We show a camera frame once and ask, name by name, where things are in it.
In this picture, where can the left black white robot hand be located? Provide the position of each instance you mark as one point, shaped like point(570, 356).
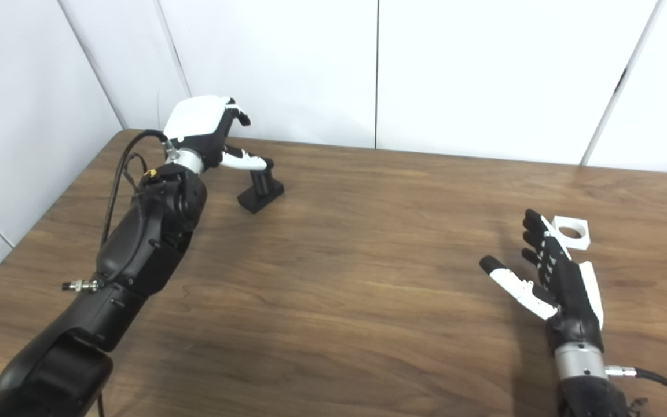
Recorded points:
point(194, 116)

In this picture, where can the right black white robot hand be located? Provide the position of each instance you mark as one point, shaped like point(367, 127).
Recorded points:
point(574, 307)

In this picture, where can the white square piece with hole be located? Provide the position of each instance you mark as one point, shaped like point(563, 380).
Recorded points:
point(582, 242)

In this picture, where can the black peg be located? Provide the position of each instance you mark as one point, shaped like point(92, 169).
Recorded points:
point(261, 197)

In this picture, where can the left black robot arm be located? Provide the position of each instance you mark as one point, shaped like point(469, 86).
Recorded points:
point(136, 249)

